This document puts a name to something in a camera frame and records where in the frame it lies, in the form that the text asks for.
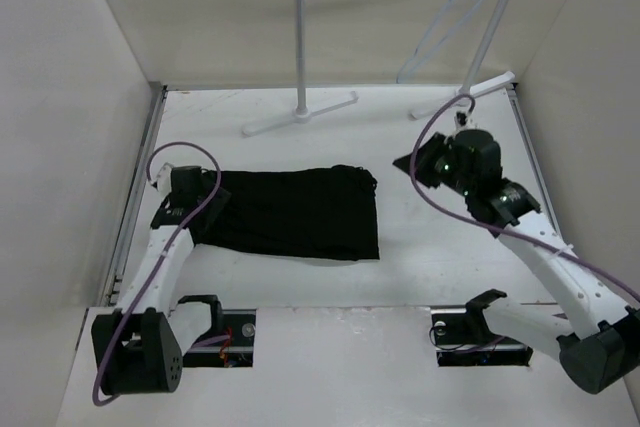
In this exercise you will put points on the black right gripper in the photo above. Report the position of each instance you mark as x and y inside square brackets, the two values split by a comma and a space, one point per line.
[425, 155]

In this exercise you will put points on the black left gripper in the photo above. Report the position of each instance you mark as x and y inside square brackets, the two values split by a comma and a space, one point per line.
[218, 201]

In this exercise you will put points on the black trousers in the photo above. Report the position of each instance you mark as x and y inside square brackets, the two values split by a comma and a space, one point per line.
[321, 213]

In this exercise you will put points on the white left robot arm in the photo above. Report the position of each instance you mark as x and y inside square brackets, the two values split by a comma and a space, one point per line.
[139, 347]

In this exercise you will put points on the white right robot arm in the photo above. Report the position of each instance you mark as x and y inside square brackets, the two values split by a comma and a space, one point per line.
[597, 340]

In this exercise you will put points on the translucent blue clothes hanger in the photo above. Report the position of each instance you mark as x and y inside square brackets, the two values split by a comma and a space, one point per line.
[450, 18]

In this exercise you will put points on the white clothes rack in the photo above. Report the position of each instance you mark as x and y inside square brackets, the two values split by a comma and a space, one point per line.
[340, 45]

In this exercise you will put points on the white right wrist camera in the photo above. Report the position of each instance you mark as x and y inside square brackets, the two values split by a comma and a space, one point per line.
[463, 120]

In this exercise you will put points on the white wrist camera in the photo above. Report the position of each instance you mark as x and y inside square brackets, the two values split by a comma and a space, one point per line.
[161, 182]
[463, 120]

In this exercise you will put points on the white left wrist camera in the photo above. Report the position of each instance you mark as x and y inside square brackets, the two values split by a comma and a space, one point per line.
[161, 182]

